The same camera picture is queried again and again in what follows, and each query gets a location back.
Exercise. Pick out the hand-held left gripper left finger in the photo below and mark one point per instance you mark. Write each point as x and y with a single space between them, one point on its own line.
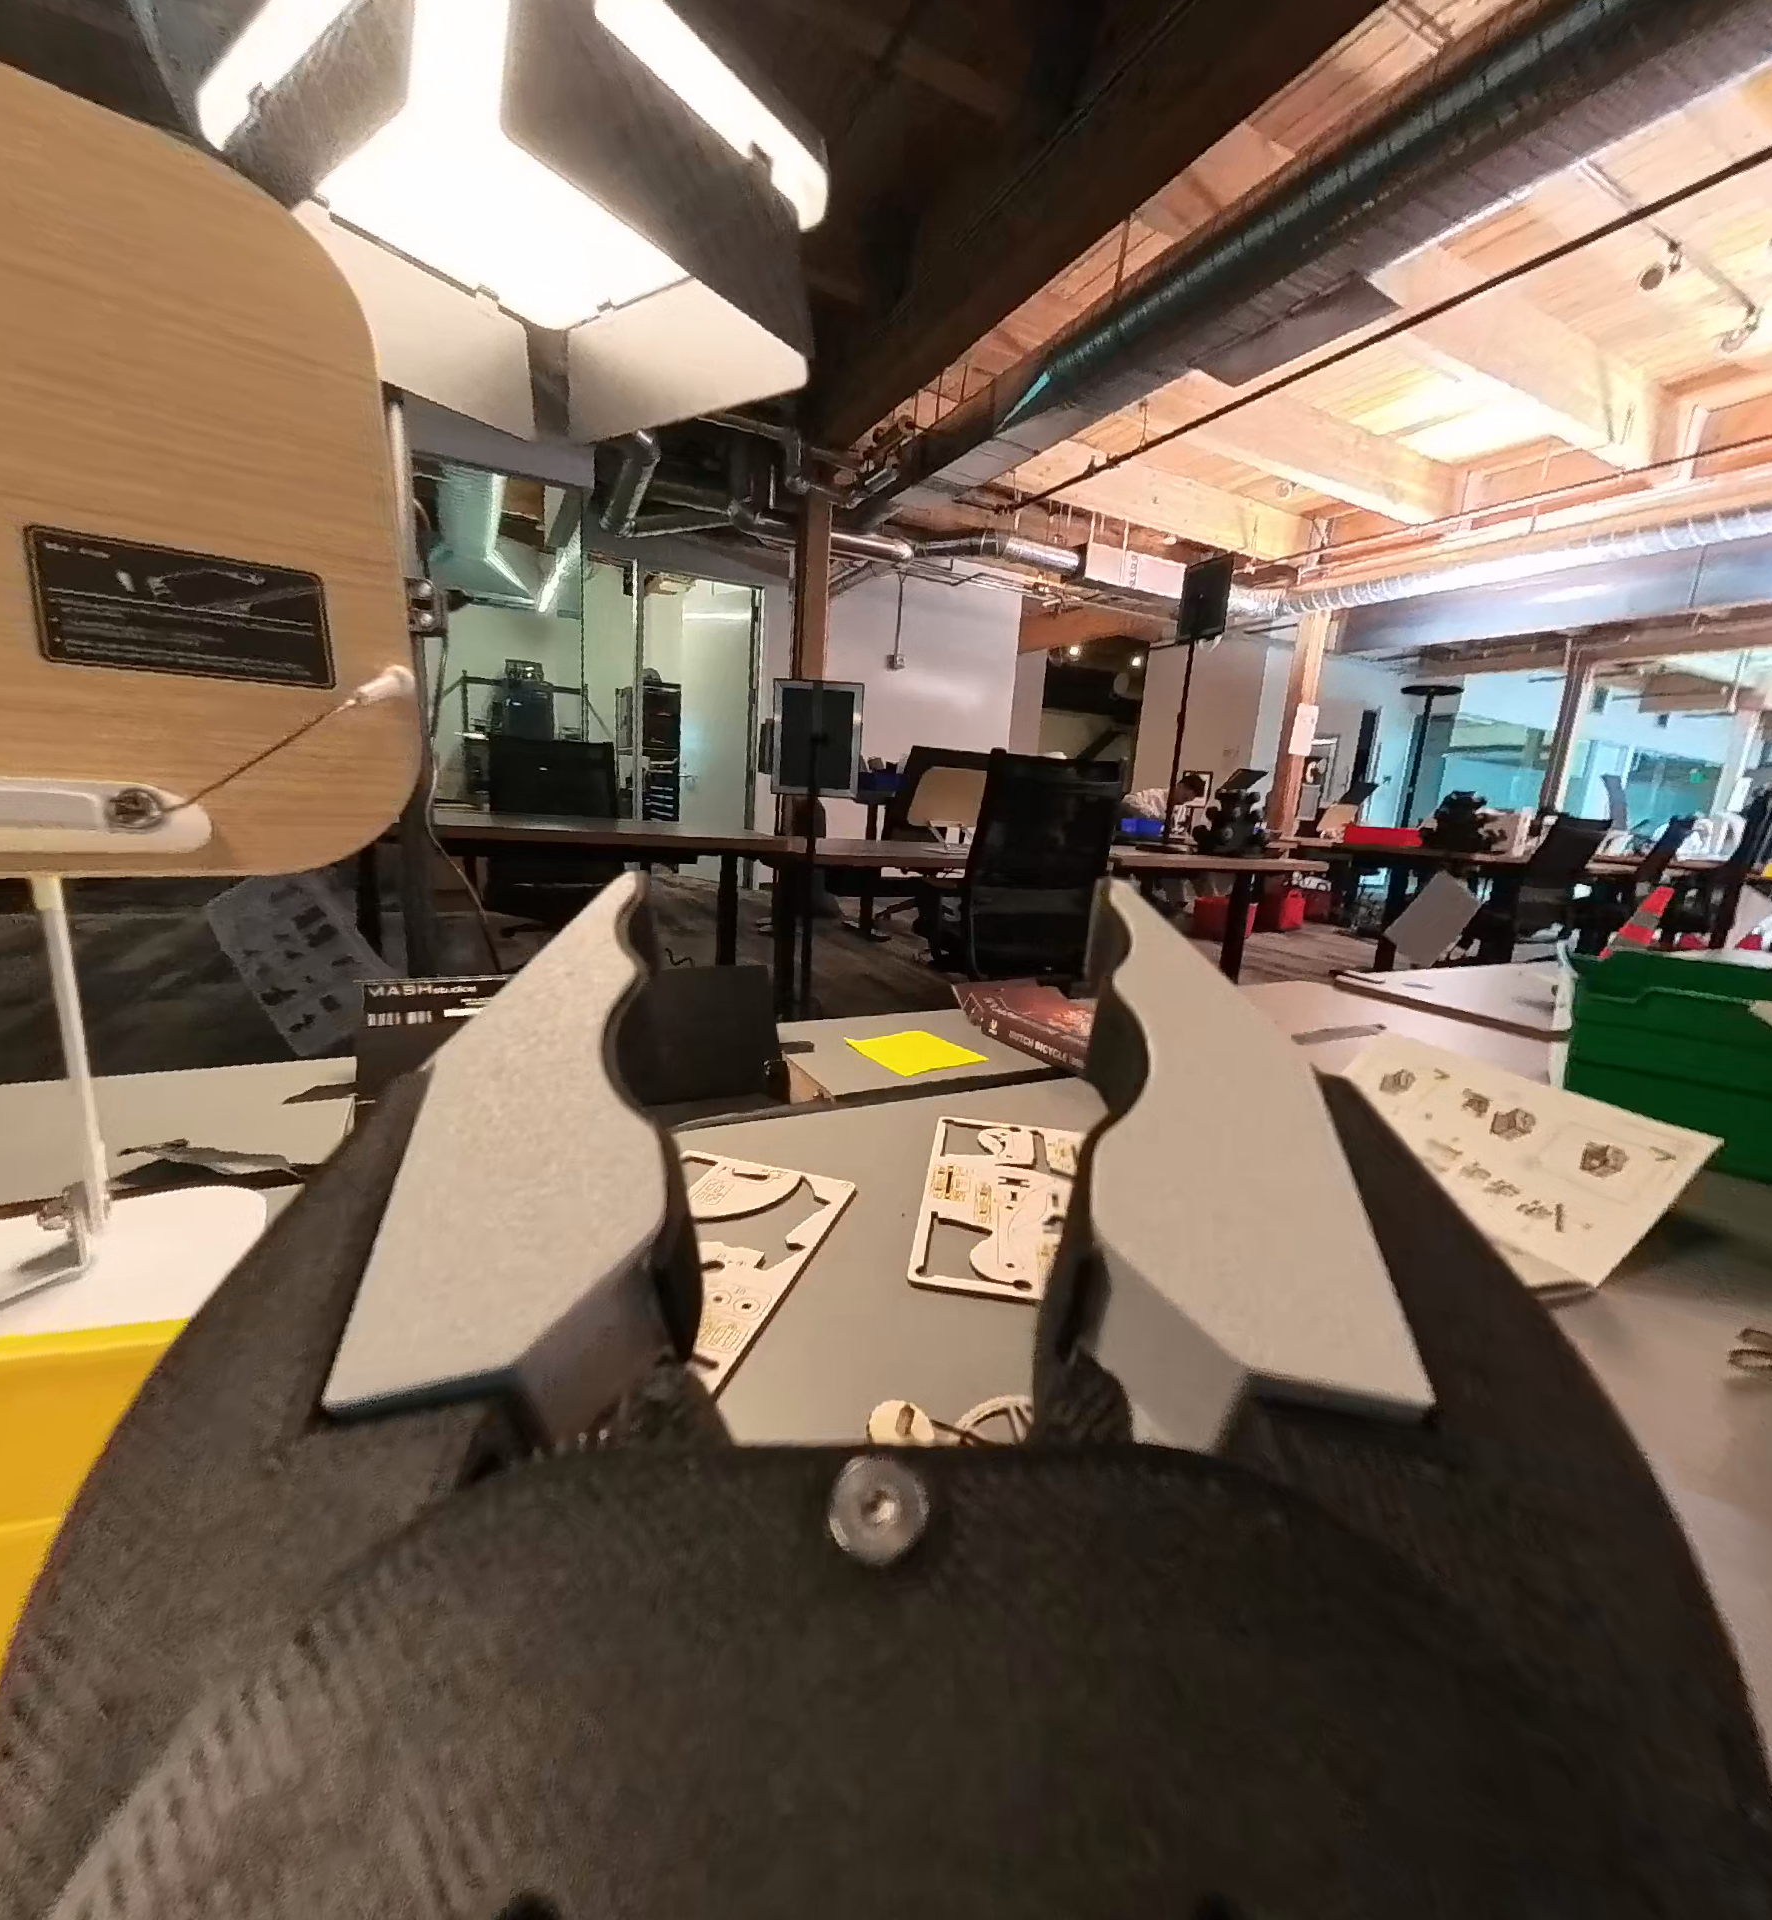
529 1184

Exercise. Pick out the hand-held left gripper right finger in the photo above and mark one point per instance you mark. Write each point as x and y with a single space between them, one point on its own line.
1233 1213

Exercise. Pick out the wooden parts sheet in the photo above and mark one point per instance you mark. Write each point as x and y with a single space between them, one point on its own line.
975 1247
743 1312

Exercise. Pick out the white instruction booklet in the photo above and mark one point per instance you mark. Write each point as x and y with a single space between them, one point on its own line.
1548 1163

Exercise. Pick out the brown model kit box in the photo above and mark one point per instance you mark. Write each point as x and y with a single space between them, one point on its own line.
1035 1022

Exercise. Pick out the black cardboard box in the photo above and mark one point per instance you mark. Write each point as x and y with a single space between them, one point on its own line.
406 1042

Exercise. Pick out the red storage bins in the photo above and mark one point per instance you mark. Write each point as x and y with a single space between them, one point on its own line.
1246 910

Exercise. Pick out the yellow sticky note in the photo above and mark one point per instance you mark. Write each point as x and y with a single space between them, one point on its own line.
917 1053

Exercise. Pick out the grey tilted panel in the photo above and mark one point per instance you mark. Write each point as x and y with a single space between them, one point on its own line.
1429 920

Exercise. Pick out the black mesh office chair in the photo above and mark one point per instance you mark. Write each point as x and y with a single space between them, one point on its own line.
1035 857

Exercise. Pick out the green plastic bin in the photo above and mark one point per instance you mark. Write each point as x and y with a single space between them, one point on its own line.
1680 1081

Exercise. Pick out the tablet on floor stand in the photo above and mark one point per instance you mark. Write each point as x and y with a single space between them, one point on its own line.
820 735

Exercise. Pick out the yellow plastic bin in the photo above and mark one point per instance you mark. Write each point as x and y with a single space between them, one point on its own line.
1 1500

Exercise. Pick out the black speaker on stand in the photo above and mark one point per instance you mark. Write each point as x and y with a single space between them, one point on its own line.
1205 597

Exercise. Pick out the wooden panel on white stand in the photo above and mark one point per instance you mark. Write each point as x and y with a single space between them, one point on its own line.
151 374

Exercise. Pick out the studio light panel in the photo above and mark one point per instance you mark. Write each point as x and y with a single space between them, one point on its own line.
498 196

